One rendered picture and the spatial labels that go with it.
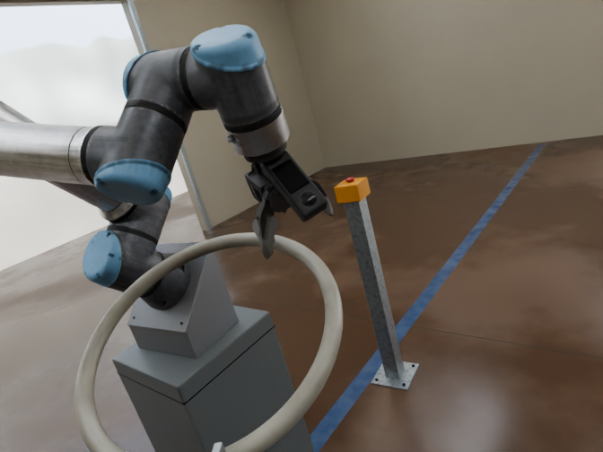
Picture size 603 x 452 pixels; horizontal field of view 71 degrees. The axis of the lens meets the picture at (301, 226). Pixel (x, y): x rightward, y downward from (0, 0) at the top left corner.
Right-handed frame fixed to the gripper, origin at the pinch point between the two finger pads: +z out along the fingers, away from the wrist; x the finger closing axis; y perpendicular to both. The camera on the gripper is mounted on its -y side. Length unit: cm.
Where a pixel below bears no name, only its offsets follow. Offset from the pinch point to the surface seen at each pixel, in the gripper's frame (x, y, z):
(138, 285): 29.9, 21.3, 5.0
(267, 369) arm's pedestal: 16, 33, 74
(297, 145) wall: -261, 564, 331
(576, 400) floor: -84, -21, 148
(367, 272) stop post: -49, 64, 102
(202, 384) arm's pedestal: 34, 29, 54
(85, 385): 44.4, 5.1, 4.9
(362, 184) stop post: -63, 74, 62
